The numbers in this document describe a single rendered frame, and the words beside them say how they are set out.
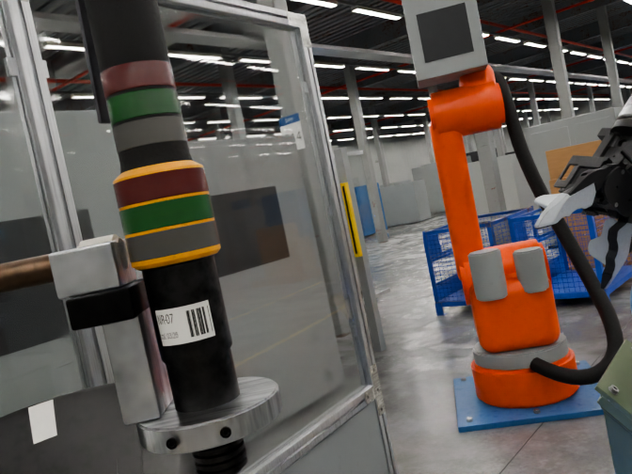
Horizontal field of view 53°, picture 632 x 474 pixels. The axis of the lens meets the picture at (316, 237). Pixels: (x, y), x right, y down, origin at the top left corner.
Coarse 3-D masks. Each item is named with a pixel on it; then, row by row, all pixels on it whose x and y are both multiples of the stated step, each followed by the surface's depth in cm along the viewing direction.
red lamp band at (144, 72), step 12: (144, 60) 29; (156, 60) 29; (108, 72) 29; (120, 72) 28; (132, 72) 28; (144, 72) 29; (156, 72) 29; (168, 72) 30; (108, 84) 29; (120, 84) 29; (132, 84) 28; (144, 84) 29; (156, 84) 29; (168, 84) 29
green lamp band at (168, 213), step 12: (156, 204) 28; (168, 204) 28; (180, 204) 29; (192, 204) 29; (204, 204) 30; (120, 216) 29; (132, 216) 29; (144, 216) 28; (156, 216) 28; (168, 216) 28; (180, 216) 29; (192, 216) 29; (204, 216) 29; (132, 228) 29; (144, 228) 28; (156, 228) 28
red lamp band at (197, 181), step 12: (180, 168) 29; (192, 168) 29; (132, 180) 28; (144, 180) 28; (156, 180) 28; (168, 180) 28; (180, 180) 29; (192, 180) 29; (204, 180) 30; (120, 192) 29; (132, 192) 28; (144, 192) 28; (156, 192) 28; (168, 192) 28; (180, 192) 29; (192, 192) 29; (120, 204) 29; (132, 204) 29
